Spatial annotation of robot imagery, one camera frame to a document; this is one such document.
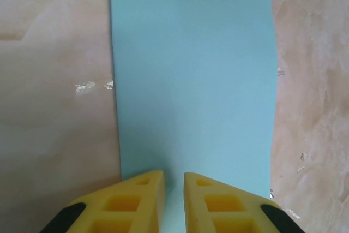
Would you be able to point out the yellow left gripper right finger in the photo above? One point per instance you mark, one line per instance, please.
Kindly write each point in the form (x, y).
(218, 205)

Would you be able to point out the light blue paper sheet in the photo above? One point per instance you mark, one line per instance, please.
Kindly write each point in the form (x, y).
(191, 80)

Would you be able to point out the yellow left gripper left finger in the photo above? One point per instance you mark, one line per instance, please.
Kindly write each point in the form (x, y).
(125, 203)

